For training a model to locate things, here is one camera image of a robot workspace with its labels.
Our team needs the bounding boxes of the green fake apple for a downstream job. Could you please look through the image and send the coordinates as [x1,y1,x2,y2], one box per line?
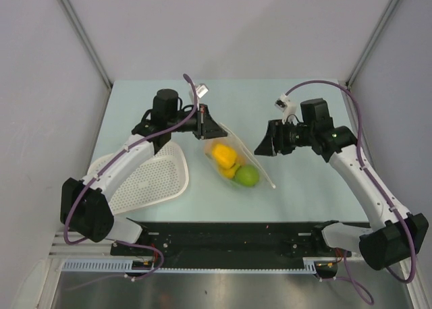
[234,165,260,188]

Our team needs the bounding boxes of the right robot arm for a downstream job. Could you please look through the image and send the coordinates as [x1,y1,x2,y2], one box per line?
[254,97,429,271]

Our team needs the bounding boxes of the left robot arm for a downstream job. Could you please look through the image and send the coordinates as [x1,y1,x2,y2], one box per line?
[60,84,227,255]

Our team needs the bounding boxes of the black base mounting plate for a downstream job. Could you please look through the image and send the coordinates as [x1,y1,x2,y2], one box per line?
[111,217,375,271]

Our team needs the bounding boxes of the aluminium frame post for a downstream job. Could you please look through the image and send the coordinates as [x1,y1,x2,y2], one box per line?
[344,0,402,89]
[57,0,113,91]

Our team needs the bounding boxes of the white slotted cable duct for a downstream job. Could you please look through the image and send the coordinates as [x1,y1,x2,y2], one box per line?
[61,258,338,275]

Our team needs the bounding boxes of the right aluminium frame post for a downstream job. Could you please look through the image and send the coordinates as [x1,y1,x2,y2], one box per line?
[344,0,402,89]

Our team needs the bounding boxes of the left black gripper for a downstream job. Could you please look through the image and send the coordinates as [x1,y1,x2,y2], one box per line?
[167,104,227,140]

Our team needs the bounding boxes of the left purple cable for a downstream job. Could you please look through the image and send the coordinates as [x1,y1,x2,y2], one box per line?
[63,74,200,246]

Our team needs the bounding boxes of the white perforated plastic basket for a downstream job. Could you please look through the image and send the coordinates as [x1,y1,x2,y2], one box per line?
[103,141,189,215]

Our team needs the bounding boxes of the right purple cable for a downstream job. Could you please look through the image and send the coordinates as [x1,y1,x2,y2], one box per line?
[286,80,418,283]

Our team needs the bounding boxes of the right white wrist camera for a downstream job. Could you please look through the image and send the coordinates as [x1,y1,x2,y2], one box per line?
[275,94,297,124]

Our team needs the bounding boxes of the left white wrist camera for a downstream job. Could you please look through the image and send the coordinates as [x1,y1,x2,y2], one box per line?
[189,83,209,105]

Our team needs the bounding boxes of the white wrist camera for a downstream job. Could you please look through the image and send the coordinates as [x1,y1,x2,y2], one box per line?
[275,94,297,124]
[189,83,209,105]

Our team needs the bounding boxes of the clear zip top bag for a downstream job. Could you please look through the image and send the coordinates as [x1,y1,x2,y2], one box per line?
[203,123,276,189]

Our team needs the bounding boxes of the left aluminium frame post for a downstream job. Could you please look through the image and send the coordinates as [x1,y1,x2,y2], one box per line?
[57,0,113,91]

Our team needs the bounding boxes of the purple cable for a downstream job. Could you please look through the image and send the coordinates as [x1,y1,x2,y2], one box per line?
[63,74,200,246]
[286,80,418,283]

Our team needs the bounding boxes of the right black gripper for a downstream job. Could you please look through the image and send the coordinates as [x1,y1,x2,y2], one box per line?
[254,119,314,157]

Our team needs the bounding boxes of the yellow fake banana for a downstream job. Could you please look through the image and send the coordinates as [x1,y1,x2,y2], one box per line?
[219,163,241,179]

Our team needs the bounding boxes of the yellow fake bell pepper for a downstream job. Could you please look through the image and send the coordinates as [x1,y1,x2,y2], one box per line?
[211,144,237,169]

